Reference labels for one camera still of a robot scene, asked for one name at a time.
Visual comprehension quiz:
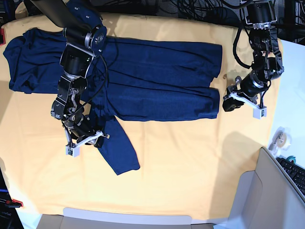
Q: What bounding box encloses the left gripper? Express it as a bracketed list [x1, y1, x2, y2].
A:
[223, 73, 264, 112]

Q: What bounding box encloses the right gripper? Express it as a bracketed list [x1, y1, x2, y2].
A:
[62, 115, 110, 148]

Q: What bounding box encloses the dark blue long-sleeve shirt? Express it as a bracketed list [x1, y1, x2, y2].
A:
[3, 29, 223, 175]

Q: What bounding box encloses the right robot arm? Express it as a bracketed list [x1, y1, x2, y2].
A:
[32, 0, 107, 149]

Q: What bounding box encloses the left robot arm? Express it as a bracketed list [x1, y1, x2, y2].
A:
[223, 0, 284, 117]

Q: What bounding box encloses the clear tape dispenser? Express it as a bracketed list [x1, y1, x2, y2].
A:
[268, 127, 292, 152]

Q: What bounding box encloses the yellow table cloth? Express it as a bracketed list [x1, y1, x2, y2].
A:
[0, 12, 284, 220]

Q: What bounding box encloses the beige cardboard box bottom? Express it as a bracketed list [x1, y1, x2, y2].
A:
[37, 208, 214, 229]

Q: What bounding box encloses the beige cardboard box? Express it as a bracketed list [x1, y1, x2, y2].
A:
[226, 147, 305, 229]
[37, 208, 214, 229]

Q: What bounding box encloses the teal tape roll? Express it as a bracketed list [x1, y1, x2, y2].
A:
[286, 156, 296, 164]

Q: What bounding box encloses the black keyboard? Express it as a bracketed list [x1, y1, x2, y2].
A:
[276, 157, 305, 195]

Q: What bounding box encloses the beige cardboard box right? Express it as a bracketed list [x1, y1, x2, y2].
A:
[226, 147, 305, 229]

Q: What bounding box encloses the red clamp bottom left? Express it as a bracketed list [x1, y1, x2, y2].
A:
[4, 199, 23, 208]

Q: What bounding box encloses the red clamp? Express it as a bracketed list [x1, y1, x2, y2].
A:
[4, 199, 23, 208]
[0, 29, 6, 46]

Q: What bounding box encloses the red clamp top left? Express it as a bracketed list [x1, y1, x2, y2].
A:
[0, 29, 6, 46]

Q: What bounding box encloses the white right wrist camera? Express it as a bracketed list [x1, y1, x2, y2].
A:
[65, 146, 80, 157]

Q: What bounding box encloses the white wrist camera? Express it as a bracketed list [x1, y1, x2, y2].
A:
[65, 146, 80, 157]
[253, 106, 267, 119]

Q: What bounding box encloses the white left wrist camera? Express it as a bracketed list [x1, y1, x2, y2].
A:
[253, 106, 267, 119]

